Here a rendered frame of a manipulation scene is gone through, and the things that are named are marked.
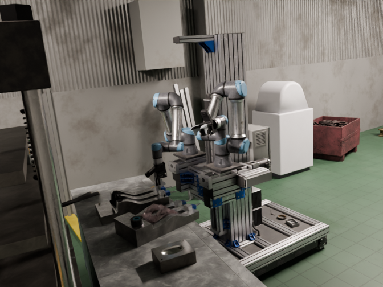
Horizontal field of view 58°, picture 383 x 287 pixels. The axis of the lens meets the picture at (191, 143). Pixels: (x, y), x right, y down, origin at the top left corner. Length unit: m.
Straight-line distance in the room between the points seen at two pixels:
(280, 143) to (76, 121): 2.85
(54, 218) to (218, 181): 1.58
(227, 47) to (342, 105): 5.28
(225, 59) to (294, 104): 2.71
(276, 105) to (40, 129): 4.34
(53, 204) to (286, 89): 4.35
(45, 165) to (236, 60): 1.97
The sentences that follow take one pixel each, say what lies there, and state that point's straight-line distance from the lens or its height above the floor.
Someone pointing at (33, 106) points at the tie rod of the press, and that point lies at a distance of 1.21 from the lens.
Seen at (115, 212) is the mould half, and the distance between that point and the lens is 2.53.
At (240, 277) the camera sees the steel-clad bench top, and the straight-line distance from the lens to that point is 1.84.
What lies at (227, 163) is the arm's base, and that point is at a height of 1.07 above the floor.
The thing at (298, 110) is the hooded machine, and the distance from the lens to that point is 5.45.
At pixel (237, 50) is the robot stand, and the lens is 2.89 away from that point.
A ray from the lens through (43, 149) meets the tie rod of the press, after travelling 1.23.
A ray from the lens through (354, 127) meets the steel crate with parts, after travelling 6.64.
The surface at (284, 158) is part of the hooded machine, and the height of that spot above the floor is 0.32.
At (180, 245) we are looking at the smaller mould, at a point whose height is 0.87.
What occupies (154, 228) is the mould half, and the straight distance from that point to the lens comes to 2.20.
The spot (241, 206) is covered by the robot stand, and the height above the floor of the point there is 0.57.
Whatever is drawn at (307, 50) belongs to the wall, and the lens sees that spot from 6.93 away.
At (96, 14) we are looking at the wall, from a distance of 4.72.
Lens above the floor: 1.86
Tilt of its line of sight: 14 degrees down
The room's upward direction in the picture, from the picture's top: 5 degrees counter-clockwise
